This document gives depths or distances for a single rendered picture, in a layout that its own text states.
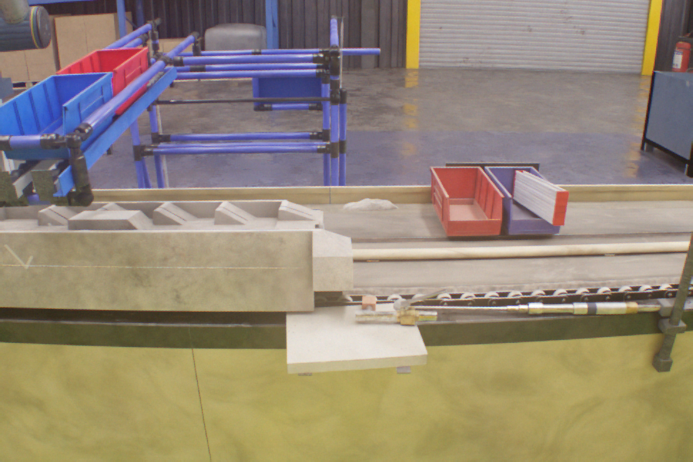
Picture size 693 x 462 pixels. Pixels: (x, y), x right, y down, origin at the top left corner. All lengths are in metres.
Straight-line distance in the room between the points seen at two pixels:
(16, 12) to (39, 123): 1.39
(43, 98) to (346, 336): 0.93
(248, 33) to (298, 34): 1.67
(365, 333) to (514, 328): 0.39
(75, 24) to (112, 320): 9.79
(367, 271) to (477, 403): 0.48
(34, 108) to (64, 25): 9.70
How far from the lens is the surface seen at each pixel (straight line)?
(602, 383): 1.66
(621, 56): 13.09
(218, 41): 10.28
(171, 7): 11.94
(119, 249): 1.37
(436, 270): 1.65
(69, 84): 1.56
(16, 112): 1.39
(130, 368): 1.53
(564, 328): 1.49
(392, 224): 1.94
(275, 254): 1.29
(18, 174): 1.32
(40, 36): 2.83
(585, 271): 1.76
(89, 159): 1.34
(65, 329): 1.52
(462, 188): 2.13
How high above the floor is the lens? 1.52
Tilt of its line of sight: 21 degrees down
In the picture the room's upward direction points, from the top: straight up
